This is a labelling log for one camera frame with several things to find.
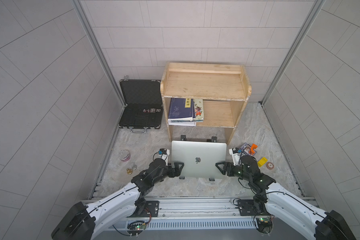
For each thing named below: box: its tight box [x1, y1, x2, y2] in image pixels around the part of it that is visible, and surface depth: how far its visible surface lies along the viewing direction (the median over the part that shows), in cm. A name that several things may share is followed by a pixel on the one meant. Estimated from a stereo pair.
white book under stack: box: [167, 118, 197, 127], surface depth 77 cm
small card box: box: [240, 142, 256, 157], surface depth 91 cm
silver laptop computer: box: [171, 140, 227, 179], surface depth 80 cm
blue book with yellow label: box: [167, 97, 196, 122], surface depth 79 cm
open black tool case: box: [119, 76, 164, 134], surface depth 106 cm
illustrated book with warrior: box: [193, 99, 204, 123], surface depth 81 cm
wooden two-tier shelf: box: [160, 62, 252, 145], surface depth 74 cm
